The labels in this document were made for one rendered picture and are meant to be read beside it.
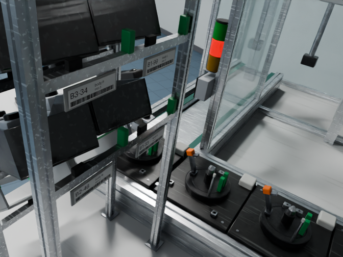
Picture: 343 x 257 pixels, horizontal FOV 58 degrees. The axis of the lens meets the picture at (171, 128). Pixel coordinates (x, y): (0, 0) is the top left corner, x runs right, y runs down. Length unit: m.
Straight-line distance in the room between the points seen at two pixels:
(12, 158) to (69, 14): 0.21
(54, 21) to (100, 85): 0.09
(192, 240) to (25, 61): 0.69
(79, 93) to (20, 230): 0.67
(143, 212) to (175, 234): 0.12
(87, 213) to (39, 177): 0.62
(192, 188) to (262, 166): 0.47
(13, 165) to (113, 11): 0.26
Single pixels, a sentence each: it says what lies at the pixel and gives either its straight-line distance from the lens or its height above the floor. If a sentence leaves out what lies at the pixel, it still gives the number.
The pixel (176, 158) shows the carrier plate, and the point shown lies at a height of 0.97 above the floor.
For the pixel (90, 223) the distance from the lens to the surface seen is 0.99.
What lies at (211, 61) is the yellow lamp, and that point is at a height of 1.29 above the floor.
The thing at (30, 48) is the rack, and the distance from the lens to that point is 0.33.
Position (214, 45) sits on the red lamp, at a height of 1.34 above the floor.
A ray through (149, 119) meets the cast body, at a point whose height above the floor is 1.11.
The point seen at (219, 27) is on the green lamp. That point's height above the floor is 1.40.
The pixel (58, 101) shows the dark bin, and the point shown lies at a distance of 0.64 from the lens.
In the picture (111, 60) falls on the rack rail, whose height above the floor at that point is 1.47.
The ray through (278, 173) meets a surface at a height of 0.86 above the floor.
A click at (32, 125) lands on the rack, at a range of 0.36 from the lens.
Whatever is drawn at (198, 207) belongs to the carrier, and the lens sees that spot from 0.91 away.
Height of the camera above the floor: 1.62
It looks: 33 degrees down
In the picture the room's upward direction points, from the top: 9 degrees clockwise
